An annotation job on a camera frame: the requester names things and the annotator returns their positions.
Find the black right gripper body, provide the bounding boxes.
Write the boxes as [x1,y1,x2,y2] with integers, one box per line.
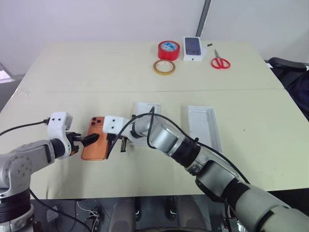
[106,132,122,144]

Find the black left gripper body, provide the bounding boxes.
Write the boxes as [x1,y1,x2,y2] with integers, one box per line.
[64,131,82,156]

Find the orange smartphone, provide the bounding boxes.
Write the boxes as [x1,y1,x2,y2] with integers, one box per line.
[81,116,108,161]

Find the white phone box base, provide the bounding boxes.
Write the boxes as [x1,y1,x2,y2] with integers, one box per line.
[130,101,162,147]

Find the white phone box lid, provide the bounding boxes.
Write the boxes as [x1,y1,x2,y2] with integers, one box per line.
[187,104,223,153]

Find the white printed phone box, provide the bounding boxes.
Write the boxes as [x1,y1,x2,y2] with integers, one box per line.
[182,36,208,63]

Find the dark grey rounded shape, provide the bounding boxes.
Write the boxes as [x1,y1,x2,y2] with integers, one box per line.
[180,196,213,232]
[111,198,136,232]

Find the yellow clear tape roll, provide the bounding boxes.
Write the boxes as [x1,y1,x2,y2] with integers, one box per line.
[152,59,177,76]

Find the red tape roll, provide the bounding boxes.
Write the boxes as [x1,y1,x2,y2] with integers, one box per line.
[157,41,181,60]

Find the black office chair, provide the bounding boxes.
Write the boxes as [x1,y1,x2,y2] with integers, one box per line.
[266,57,309,121]

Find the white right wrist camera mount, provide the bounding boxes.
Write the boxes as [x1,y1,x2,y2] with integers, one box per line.
[102,116,130,135]

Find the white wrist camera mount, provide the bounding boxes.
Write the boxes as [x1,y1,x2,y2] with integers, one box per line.
[45,111,74,160]
[102,116,130,135]

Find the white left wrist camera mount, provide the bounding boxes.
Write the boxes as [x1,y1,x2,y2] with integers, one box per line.
[45,111,74,160]

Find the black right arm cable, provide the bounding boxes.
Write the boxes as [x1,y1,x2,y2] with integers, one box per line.
[113,106,251,186]

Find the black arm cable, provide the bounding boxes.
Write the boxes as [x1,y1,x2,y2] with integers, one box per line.
[0,117,51,137]
[113,106,251,186]

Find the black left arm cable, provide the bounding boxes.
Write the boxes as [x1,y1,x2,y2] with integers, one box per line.
[0,117,51,137]

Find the white wire bundle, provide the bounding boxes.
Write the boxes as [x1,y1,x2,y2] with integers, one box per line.
[76,200,100,232]

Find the black cable under table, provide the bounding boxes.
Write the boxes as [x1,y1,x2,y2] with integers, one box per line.
[29,188,94,232]

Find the red handled scissors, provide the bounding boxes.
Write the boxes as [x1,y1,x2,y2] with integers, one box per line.
[211,49,231,70]

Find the grey metal wall rail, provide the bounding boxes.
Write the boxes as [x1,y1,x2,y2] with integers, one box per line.
[195,0,213,37]

